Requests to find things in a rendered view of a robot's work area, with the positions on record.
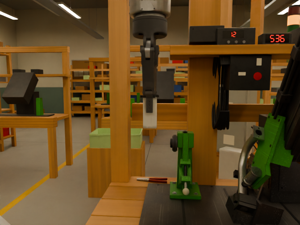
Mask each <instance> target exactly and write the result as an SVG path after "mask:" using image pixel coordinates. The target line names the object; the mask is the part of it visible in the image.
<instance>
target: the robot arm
mask: <svg viewBox="0 0 300 225"><path fill-rule="evenodd" d="M129 14H130V16H131V18H133V36H134V37H135V38H138V39H143V46H140V53H141V64H142V86H143V91H142V93H143V95H140V97H141V98H143V128H145V129H156V128H157V97H159V95H157V90H156V80H157V66H158V55H159V45H156V39H162V38H165V37H166V36H167V18H168V17H169V16H170V15H171V0H129ZM0 225H10V224H9V223H8V222H7V221H6V220H5V219H4V218H3V217H2V216H0Z"/></svg>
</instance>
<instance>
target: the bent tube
mask: <svg viewBox="0 0 300 225"><path fill-rule="evenodd" d="M258 140H261V141H264V128H263V127H259V126H255V125H253V133H252V134H251V136H250V137H249V138H248V139H247V141H246V142H245V144H244V146H243V148H242V151H241V154H240V158H239V163H238V194H239V193H243V194H246V195H247V187H243V186H242V178H243V177H244V176H245V175H246V165H247V159H248V156H249V153H250V150H251V148H252V147H253V145H254V144H255V143H256V142H257V141H258Z"/></svg>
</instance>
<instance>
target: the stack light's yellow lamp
mask: <svg viewBox="0 0 300 225"><path fill-rule="evenodd" d="M299 24H300V15H291V16H288V17H287V27H288V26H291V25H299Z"/></svg>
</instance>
